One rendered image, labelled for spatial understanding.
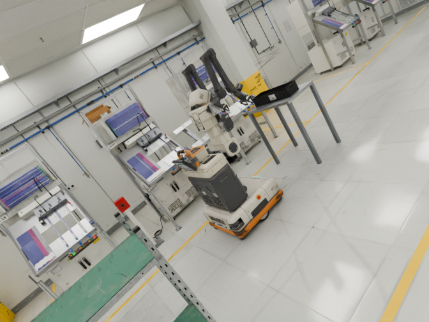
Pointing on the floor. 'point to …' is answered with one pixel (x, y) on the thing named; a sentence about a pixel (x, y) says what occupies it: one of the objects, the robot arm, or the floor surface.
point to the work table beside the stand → (294, 119)
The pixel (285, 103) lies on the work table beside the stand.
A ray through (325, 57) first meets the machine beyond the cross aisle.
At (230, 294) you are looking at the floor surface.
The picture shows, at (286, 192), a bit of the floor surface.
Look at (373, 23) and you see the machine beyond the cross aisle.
